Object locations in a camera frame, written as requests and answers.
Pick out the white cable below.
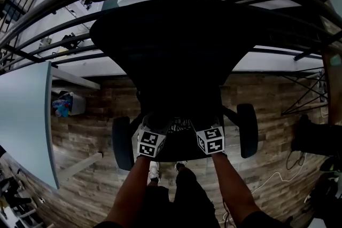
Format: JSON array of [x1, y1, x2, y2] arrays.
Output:
[[219, 152, 307, 225]]

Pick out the person's left white shoe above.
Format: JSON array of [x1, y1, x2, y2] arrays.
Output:
[[147, 161, 161, 185]]

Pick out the black equipment case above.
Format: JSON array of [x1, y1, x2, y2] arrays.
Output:
[[290, 114, 342, 158]]

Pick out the black backpack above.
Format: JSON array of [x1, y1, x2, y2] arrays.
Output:
[[303, 156, 342, 222]]

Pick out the black office chair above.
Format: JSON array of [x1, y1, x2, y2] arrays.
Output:
[[84, 0, 273, 171]]

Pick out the white desk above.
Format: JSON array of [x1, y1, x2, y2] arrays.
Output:
[[50, 66, 101, 90]]

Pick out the black cable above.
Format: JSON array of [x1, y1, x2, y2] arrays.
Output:
[[285, 151, 307, 171]]

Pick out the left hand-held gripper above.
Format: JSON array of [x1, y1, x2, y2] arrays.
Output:
[[137, 113, 172, 159]]

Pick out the curved metal railing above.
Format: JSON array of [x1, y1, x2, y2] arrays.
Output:
[[0, 0, 342, 74]]

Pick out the wooden post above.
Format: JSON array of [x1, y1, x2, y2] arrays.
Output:
[[321, 46, 342, 126]]

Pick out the pale blue table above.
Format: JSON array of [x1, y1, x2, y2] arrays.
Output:
[[0, 60, 104, 191]]

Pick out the person's left forearm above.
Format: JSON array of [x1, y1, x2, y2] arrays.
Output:
[[105, 154, 161, 228]]

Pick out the person's white shoe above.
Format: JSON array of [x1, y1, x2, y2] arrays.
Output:
[[174, 161, 188, 173], [147, 161, 161, 185]]

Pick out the person's black trousers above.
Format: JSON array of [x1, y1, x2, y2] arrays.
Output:
[[138, 167, 221, 228]]

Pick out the black printed bag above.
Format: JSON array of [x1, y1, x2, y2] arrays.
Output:
[[170, 115, 193, 132]]

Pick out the person's right white shoe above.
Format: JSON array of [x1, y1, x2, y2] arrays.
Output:
[[174, 161, 188, 173]]

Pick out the person's right forearm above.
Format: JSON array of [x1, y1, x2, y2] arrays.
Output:
[[211, 151, 269, 224]]

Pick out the black wire frame stand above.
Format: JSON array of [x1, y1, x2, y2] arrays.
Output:
[[280, 66, 330, 117]]

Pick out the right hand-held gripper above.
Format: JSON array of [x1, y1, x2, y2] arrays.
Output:
[[190, 116, 226, 155]]

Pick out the white storage bin with toys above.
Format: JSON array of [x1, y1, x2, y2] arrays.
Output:
[[51, 90, 87, 119]]

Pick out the black tripod gear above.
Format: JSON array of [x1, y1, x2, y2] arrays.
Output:
[[0, 167, 56, 228]]

